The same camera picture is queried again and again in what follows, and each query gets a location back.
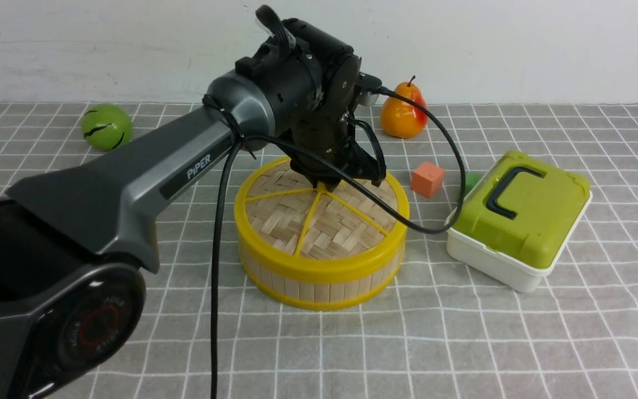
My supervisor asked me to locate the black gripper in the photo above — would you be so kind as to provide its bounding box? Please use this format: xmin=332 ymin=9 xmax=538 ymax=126
xmin=288 ymin=112 xmax=387 ymax=192

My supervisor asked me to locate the yellow woven steamer lid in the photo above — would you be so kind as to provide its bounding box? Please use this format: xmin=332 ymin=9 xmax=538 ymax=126
xmin=234 ymin=157 xmax=407 ymax=286

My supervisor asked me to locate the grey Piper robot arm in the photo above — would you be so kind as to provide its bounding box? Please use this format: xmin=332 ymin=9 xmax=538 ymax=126
xmin=0 ymin=6 xmax=384 ymax=398

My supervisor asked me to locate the bamboo steamer basket base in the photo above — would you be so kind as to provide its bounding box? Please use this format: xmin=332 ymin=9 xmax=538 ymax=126
xmin=238 ymin=239 xmax=405 ymax=311

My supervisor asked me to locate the orange toy pear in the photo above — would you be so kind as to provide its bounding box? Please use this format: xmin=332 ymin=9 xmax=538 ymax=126
xmin=380 ymin=76 xmax=429 ymax=139

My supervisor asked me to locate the orange cube block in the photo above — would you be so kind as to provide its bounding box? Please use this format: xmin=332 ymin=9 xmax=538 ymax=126
xmin=410 ymin=161 xmax=445 ymax=198

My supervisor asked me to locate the green cube block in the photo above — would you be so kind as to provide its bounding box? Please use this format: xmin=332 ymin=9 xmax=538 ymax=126
xmin=464 ymin=171 xmax=482 ymax=195

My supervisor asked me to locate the green lidded white box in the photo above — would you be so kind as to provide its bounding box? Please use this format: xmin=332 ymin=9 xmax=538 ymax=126
xmin=446 ymin=151 xmax=593 ymax=293

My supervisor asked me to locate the green striped ball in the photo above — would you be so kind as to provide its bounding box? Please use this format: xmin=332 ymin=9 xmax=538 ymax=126
xmin=81 ymin=104 xmax=133 ymax=152

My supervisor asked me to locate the black cable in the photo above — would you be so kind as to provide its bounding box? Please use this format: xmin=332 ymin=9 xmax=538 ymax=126
xmin=203 ymin=86 xmax=467 ymax=399

